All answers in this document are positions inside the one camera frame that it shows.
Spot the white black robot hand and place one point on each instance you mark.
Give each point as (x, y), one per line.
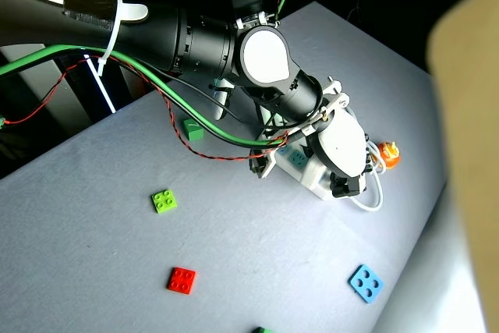
(339, 142)
(221, 103)

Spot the white blue power strip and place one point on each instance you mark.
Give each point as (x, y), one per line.
(312, 185)

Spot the green number seven cube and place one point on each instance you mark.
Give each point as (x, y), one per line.
(195, 135)

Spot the orange pumpkin toy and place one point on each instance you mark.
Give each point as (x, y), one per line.
(390, 157)

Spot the lime green toy brick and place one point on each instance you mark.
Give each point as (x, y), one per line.
(164, 201)

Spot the white light strip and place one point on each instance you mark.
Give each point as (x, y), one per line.
(97, 83)

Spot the beige blurred panel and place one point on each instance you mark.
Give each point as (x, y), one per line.
(468, 114)

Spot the blue four-hole block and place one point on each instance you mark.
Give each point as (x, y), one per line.
(365, 284)

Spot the red toy brick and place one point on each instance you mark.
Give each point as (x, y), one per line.
(181, 280)

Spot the grey table cloth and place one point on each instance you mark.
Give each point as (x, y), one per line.
(117, 270)

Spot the dark green block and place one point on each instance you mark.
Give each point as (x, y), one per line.
(262, 330)

